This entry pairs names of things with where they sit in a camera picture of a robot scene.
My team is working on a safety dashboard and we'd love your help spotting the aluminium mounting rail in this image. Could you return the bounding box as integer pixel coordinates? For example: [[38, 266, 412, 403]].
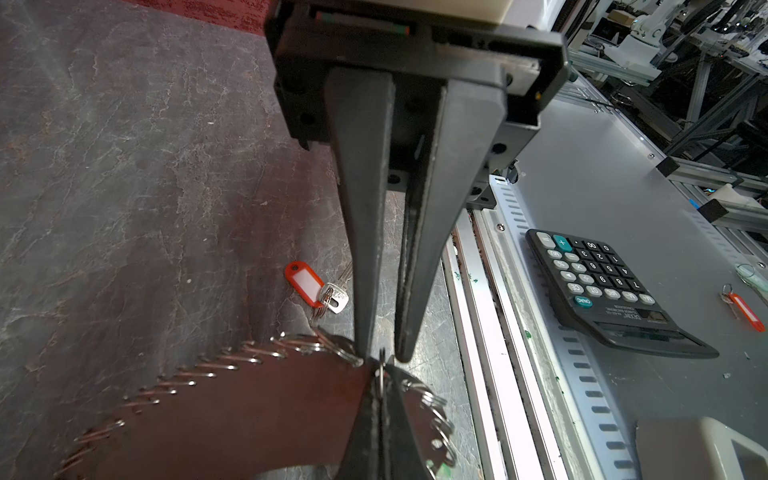
[[442, 176, 640, 479]]

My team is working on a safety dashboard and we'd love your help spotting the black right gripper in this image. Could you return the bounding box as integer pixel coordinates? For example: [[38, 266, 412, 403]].
[[265, 1, 568, 363]]

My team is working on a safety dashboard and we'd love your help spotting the black desk calculator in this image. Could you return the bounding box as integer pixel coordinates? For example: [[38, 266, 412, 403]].
[[525, 229, 719, 359]]

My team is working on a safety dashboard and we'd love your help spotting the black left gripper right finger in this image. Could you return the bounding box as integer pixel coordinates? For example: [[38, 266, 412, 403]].
[[382, 364, 432, 479]]

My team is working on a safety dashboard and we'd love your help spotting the red key tag with key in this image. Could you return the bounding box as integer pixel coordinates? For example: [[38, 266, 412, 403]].
[[284, 261, 352, 319]]

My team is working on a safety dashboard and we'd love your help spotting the grey plastic device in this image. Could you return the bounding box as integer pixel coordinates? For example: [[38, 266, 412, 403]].
[[635, 417, 767, 479]]

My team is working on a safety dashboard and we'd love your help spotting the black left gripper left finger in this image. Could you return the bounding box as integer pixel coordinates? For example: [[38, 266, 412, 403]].
[[338, 365, 384, 480]]

